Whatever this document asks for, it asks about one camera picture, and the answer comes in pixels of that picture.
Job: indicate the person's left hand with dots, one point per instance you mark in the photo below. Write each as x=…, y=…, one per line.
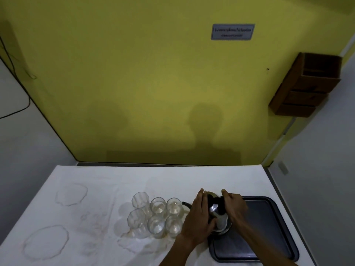
x=195, y=221

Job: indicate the person's right hand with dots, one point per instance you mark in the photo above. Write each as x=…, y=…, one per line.
x=235, y=209

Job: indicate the person's right fingers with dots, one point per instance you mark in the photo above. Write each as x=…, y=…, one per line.
x=227, y=199

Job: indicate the person's left thumb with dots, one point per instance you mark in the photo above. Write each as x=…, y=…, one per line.
x=213, y=225

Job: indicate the stainless steel kettle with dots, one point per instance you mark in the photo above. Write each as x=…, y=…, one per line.
x=217, y=216

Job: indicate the person's left forearm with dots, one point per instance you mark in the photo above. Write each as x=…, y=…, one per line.
x=177, y=253

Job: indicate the person's right forearm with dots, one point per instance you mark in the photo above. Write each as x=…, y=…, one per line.
x=263, y=241

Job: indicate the smooth clear drinking glass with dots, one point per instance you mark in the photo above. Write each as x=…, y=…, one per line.
x=158, y=207
x=174, y=226
x=156, y=226
x=174, y=207

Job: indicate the black plastic tray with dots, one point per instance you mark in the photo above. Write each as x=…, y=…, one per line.
x=260, y=232

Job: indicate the faceted clear drinking glass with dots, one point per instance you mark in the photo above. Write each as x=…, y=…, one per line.
x=140, y=202
x=136, y=223

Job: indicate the white tablecloth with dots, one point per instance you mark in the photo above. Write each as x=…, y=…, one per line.
x=91, y=196

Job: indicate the brown wooden wall shelf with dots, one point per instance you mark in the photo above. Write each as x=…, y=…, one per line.
x=302, y=91

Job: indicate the white wall sign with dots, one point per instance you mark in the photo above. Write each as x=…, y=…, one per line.
x=233, y=32

